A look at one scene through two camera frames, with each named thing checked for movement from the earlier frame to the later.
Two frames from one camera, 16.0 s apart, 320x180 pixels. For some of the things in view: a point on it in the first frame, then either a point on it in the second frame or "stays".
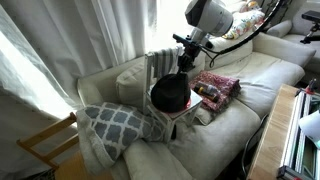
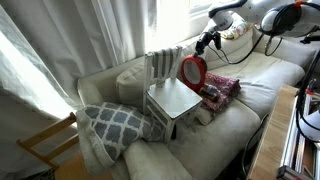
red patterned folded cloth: x=229 y=88 stays
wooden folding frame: x=28 y=140 stays
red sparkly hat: x=183 y=109 to x=194 y=72
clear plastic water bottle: x=208 y=87 stays
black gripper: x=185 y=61 to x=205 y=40
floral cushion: x=244 y=22 stays
